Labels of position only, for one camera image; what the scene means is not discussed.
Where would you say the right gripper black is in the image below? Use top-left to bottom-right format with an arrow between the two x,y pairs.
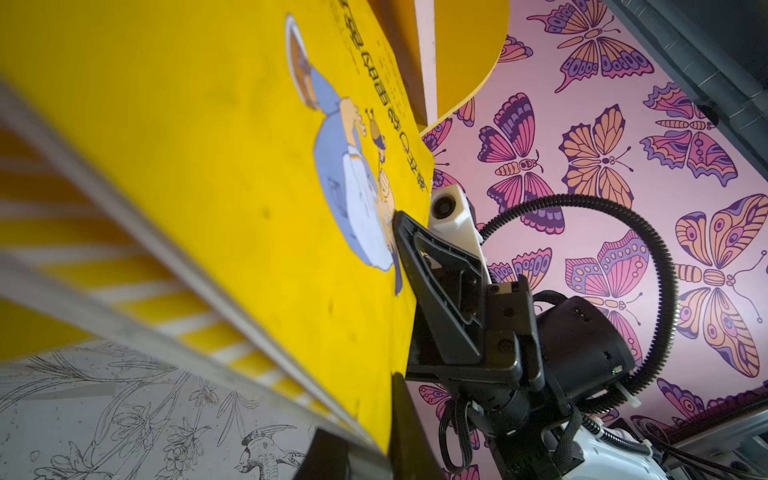
393,211 -> 636,479

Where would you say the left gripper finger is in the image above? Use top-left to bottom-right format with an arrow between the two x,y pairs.
388,373 -> 444,480

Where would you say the yellow book with orange figure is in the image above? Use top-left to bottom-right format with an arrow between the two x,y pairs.
1,1 -> 433,452

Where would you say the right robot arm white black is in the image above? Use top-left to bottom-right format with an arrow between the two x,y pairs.
394,212 -> 665,479

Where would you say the yellow shelf with blue board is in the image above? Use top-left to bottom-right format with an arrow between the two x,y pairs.
369,0 -> 511,132

